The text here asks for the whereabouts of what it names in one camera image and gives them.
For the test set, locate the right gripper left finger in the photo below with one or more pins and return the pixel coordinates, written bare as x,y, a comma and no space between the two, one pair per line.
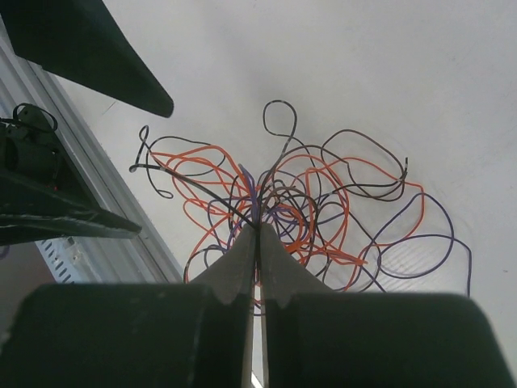
138,335

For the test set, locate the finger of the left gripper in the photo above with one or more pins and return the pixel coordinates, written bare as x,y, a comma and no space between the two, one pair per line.
80,41
32,212

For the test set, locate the white slotted cable duct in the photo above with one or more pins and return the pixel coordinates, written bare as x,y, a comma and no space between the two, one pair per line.
61,256

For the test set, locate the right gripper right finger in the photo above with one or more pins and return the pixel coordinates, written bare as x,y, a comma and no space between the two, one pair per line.
316,337

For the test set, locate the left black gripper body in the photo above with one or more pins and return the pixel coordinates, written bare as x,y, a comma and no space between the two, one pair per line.
29,145

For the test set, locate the aluminium mounting rail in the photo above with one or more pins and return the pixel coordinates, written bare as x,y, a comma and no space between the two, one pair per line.
145,258

